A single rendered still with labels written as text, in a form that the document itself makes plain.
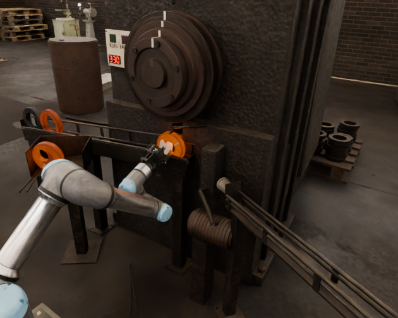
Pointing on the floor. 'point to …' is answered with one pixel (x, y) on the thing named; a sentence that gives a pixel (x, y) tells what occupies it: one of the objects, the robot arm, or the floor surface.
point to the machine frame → (232, 112)
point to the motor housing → (206, 251)
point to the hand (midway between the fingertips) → (170, 145)
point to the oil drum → (77, 74)
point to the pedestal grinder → (88, 20)
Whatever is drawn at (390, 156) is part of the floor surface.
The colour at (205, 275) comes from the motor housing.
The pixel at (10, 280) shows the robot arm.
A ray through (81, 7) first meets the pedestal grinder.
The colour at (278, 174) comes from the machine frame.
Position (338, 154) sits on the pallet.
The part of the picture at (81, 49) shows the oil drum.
